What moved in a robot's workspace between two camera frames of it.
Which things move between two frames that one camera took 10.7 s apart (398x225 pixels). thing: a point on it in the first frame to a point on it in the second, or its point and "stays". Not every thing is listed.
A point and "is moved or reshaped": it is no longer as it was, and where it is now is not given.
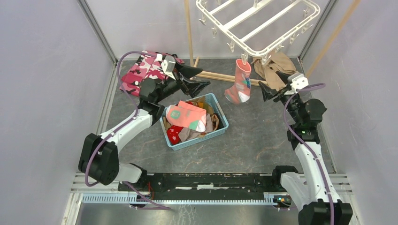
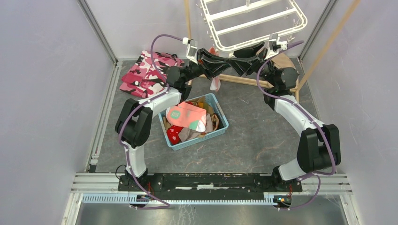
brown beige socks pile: [188, 133] stays
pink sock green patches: [240, 91] to [215, 84]
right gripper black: [266, 91] to [245, 66]
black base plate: [181, 186] stays
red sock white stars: [172, 133] stays
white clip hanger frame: [256, 27] is moved or reshaped
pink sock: [185, 116] stays
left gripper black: [193, 87] to [214, 65]
